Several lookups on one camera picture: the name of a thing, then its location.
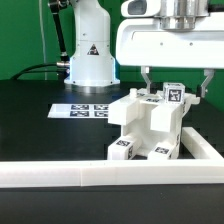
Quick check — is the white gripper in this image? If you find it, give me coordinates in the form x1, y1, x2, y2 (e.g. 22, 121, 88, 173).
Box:
116, 0, 224, 98

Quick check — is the white flat tagged plate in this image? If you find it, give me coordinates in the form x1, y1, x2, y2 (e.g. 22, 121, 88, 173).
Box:
48, 104, 108, 119

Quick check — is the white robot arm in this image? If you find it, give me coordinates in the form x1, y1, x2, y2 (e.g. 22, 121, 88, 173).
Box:
66, 0, 224, 97

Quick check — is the white chair seat part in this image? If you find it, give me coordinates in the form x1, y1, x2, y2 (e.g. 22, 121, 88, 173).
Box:
120, 98, 184, 160

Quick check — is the white tagged cube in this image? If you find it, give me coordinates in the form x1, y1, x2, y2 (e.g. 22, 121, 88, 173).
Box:
163, 82, 185, 104

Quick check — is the black cable bundle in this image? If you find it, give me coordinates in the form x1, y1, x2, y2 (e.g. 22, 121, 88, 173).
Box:
10, 61, 71, 81

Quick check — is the white boundary fence frame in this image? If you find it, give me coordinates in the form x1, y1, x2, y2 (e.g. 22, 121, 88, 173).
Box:
0, 128, 224, 188

